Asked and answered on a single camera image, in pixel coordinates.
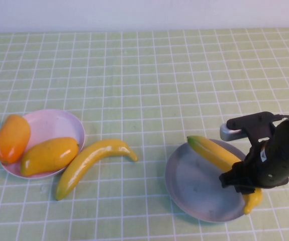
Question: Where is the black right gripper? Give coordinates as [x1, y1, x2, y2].
[219, 140, 289, 195]

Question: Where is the yellow plastic banana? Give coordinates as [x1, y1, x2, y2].
[55, 139, 139, 201]
[186, 135, 263, 215]

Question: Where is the yellow plastic mango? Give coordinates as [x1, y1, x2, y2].
[20, 137, 80, 177]

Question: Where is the orange plastic mango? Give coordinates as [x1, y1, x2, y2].
[0, 114, 31, 165]

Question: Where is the blue round plastic plate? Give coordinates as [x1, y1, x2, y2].
[164, 139, 251, 223]

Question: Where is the pink round plastic plate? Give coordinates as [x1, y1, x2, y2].
[0, 108, 86, 179]

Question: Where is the green checked tablecloth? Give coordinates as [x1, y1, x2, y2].
[0, 27, 289, 241]

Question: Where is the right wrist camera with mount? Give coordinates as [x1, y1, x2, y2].
[219, 112, 283, 148]

